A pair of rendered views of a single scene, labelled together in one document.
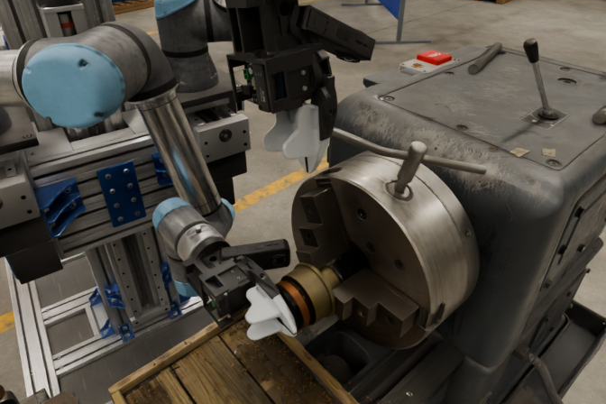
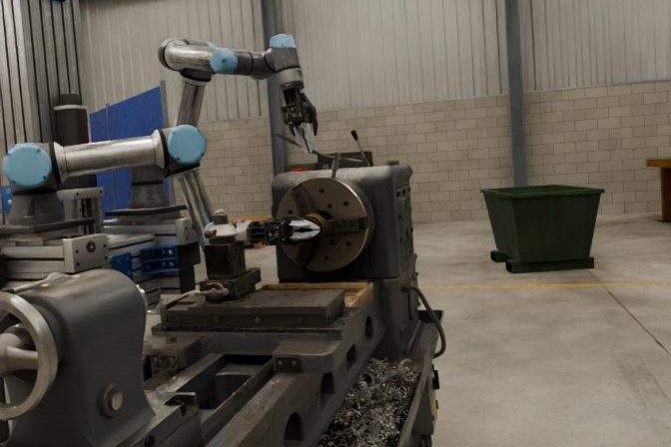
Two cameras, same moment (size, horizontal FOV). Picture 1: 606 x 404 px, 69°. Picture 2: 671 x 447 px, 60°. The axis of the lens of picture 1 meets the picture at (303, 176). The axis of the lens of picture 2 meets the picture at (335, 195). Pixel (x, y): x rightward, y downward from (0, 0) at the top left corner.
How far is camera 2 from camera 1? 1.45 m
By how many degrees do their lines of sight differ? 44
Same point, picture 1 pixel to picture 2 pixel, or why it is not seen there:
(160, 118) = (197, 181)
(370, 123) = (297, 179)
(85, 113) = (197, 153)
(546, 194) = (384, 170)
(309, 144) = (311, 138)
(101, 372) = not seen: outside the picture
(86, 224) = not seen: hidden behind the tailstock
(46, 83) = (182, 139)
